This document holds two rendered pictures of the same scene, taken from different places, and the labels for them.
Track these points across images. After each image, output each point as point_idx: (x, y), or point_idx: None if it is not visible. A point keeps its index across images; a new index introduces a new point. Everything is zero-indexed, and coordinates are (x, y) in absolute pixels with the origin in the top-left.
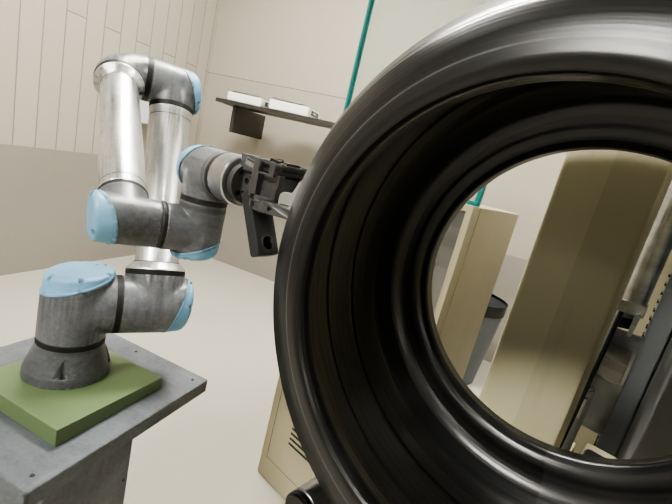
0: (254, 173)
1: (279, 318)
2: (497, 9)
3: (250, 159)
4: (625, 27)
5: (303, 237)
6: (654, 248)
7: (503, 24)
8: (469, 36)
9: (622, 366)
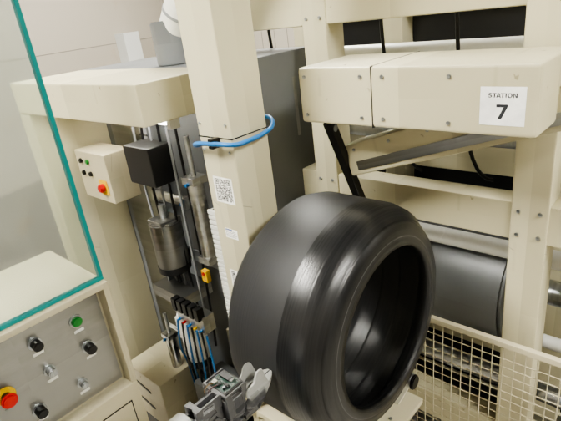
0: (230, 406)
1: (338, 411)
2: (362, 247)
3: (207, 408)
4: (391, 239)
5: (340, 372)
6: (209, 225)
7: (371, 252)
8: (365, 261)
9: (209, 283)
